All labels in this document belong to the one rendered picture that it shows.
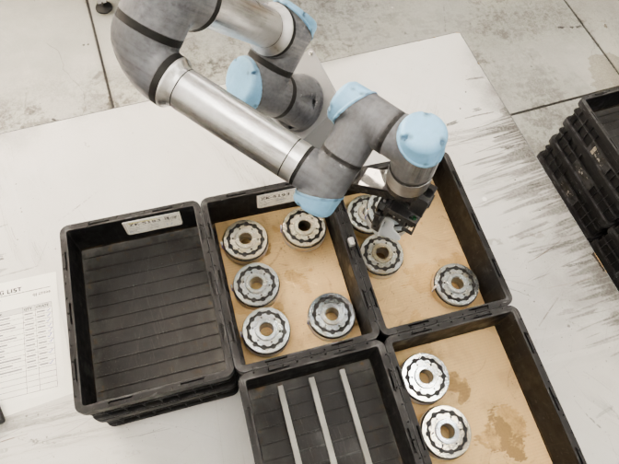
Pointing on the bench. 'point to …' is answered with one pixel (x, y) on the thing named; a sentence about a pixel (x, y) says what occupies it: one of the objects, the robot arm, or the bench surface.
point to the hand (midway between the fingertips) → (381, 221)
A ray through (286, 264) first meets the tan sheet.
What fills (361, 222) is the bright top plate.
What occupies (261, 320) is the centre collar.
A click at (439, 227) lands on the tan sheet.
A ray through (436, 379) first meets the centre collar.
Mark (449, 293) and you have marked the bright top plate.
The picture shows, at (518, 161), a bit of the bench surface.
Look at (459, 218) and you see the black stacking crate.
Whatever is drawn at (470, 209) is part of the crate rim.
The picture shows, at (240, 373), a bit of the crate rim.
